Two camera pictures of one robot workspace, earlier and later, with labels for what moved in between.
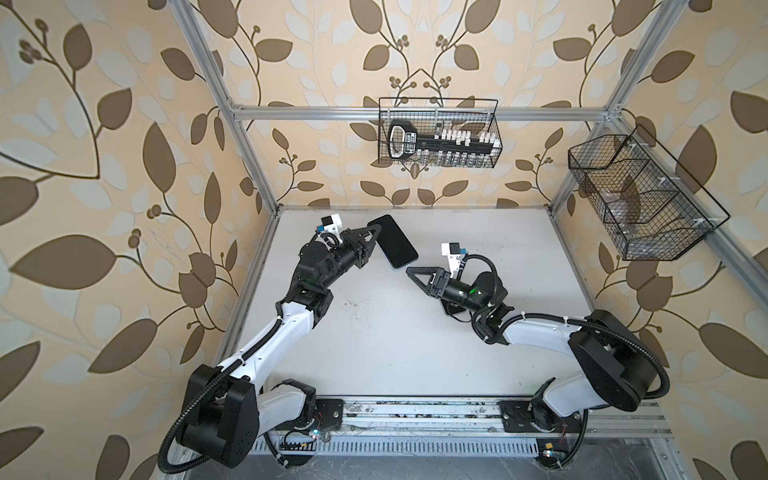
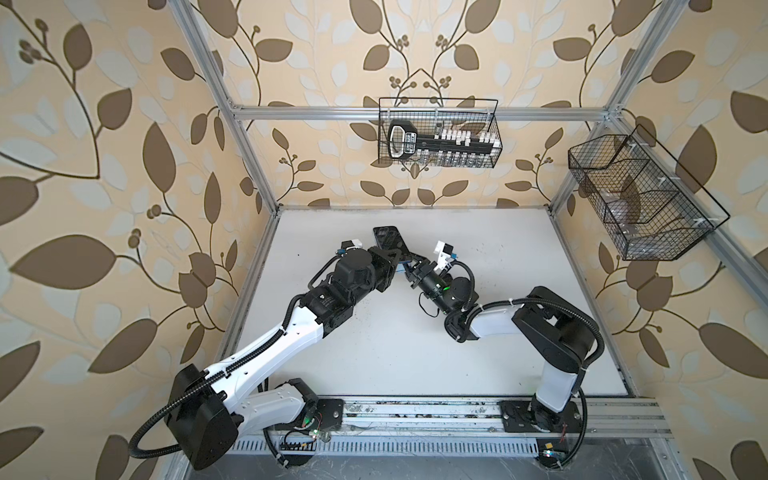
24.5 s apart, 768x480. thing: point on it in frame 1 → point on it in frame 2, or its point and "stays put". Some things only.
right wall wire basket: [651, 207] stays put
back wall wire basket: [439, 132] stays put
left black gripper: [349, 241] → [379, 257]
